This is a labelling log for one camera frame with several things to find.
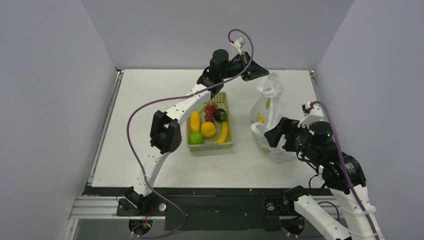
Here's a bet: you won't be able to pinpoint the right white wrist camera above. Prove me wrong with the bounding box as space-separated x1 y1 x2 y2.
297 102 324 129

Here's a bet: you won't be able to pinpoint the fake yellow banana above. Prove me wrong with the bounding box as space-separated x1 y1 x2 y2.
215 121 229 144

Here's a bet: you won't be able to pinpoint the fake yellow mango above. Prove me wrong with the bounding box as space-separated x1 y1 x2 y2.
189 110 201 132

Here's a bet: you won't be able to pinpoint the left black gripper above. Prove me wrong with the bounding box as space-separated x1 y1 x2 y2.
220 52 269 83

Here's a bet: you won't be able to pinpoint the fake red grapes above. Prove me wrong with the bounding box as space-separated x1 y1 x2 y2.
203 103 218 123

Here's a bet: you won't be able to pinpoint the fake green custard apple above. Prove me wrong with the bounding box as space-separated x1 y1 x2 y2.
188 131 204 145

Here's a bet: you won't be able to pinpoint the fake dark mangosteen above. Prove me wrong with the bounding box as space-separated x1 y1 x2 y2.
213 108 228 123

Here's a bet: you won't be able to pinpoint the fake orange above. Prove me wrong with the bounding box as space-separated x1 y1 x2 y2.
200 121 217 139

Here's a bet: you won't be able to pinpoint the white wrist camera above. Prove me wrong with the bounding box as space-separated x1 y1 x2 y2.
231 37 246 55
297 102 324 129

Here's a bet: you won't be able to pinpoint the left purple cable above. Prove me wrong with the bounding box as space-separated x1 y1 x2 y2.
126 28 255 240

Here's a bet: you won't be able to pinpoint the white plastic bag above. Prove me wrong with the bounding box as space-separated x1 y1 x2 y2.
249 72 297 164

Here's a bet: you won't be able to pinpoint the aluminium frame rail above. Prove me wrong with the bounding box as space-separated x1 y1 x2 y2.
62 69 167 240

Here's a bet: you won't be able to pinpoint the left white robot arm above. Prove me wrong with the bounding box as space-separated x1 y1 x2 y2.
125 49 270 215

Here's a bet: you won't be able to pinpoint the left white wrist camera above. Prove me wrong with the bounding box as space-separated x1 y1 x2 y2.
231 37 246 55

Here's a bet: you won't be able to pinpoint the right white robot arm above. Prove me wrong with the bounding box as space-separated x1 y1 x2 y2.
264 117 384 240

